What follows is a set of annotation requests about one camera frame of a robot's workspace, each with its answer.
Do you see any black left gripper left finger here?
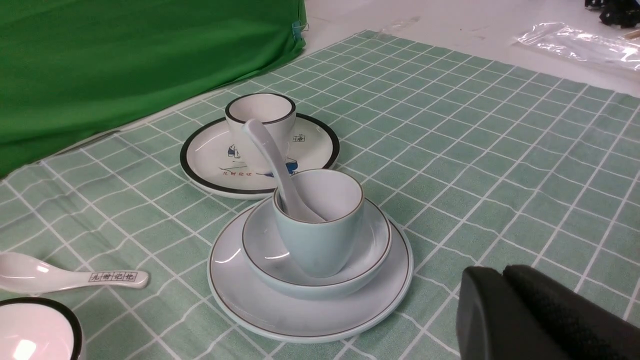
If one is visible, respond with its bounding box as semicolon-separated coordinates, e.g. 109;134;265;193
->
455;266;561;360

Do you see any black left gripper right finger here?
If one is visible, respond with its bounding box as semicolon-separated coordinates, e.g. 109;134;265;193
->
502;265;640;360

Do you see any pale blue cup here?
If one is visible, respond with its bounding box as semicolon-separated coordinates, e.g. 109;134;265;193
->
272;168;365;278

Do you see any plain white spoon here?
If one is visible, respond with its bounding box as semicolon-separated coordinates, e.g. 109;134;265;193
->
242;119;325;223

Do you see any green checkered tablecloth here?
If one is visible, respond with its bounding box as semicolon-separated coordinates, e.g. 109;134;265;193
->
0;31;639;360

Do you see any pale blue large plate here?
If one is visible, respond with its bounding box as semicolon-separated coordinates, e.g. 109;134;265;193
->
207;202;414;344

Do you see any clear plastic bag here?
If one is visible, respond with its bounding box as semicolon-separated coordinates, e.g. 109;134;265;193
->
515;22;640;72

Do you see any black-rimmed white cup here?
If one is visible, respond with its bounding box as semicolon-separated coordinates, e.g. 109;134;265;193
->
224;92;297;160

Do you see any black object on floor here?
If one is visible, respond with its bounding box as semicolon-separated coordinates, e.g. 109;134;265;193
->
583;0;640;28

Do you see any black-rimmed printed white plate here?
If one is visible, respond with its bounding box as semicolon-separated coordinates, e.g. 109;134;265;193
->
180;113;340;200

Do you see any blue binder clip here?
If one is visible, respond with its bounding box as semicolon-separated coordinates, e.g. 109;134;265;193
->
291;20;307;42

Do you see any black-rimmed white bowl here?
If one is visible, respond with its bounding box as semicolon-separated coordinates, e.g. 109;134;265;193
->
0;297;86;360

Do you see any white spoon with lettering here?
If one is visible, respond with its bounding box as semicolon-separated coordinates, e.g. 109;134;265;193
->
0;252;150;295

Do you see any green backdrop cloth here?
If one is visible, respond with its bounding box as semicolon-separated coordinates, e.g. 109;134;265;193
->
0;0;307;177

